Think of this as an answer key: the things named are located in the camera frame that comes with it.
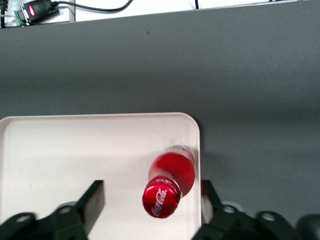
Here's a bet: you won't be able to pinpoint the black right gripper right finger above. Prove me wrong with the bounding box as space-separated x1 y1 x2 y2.
191 179 320 240

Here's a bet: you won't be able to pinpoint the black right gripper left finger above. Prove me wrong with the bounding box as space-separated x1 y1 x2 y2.
0 179 106 240

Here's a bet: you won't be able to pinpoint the red coke bottle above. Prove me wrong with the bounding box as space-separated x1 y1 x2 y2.
142 144 196 219

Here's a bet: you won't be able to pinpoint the cream plastic tray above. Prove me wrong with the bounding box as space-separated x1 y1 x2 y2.
0 112 202 240

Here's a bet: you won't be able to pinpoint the small green circuit board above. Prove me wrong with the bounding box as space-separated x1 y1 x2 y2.
13 9 31 27

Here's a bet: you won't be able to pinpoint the black connector with red light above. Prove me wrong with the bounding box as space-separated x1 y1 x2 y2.
19 0 60 25

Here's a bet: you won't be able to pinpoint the black cable from connector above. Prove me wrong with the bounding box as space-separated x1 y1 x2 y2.
49 0 134 13

